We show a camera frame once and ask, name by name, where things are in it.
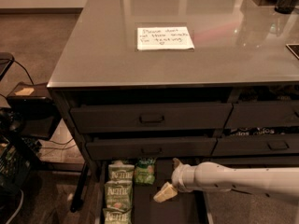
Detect snack bags in right drawer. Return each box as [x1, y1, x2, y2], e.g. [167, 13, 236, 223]
[224, 126, 299, 136]

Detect top Kettle chip bag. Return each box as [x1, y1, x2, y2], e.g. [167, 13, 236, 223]
[108, 161, 135, 181]

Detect kettle chip bag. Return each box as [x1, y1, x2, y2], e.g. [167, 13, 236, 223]
[105, 181, 133, 210]
[108, 161, 135, 181]
[103, 208, 132, 224]

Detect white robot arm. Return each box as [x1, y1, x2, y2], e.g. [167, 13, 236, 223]
[153, 158, 299, 206]

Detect dark green plastic crate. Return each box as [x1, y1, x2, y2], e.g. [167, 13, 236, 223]
[0, 135, 31, 196]

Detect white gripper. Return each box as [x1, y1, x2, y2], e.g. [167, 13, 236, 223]
[153, 158, 196, 203]

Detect middle right grey drawer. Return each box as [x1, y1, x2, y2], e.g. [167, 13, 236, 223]
[212, 134, 299, 157]

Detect black box with label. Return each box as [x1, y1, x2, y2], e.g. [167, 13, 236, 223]
[7, 82, 61, 140]

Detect open bottom left drawer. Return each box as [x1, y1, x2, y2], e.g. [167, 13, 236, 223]
[93, 158, 215, 224]

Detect grey drawer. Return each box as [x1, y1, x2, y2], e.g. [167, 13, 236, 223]
[226, 101, 299, 129]
[212, 134, 299, 157]
[86, 136, 216, 161]
[205, 156, 299, 168]
[70, 103, 232, 133]

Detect middle Kettle chip bag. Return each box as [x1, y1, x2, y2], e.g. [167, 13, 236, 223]
[105, 181, 133, 210]

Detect top left grey drawer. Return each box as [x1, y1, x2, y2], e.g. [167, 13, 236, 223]
[70, 103, 232, 133]

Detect grey cabinet with glossy top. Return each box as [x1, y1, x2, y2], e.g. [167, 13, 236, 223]
[46, 0, 299, 217]

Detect bottom right grey drawer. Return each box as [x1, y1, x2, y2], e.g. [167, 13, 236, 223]
[205, 156, 299, 168]

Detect top right grey drawer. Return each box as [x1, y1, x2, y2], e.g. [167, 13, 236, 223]
[226, 101, 299, 129]

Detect middle left grey drawer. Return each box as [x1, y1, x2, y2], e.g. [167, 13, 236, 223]
[86, 136, 216, 161]

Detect green rice chip bag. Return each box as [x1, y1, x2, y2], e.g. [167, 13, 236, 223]
[134, 158, 156, 185]

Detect white handwritten paper note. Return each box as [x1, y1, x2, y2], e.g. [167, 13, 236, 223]
[136, 27, 194, 50]

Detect bottom Kettle chip bag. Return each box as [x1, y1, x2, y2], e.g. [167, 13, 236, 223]
[103, 208, 132, 224]

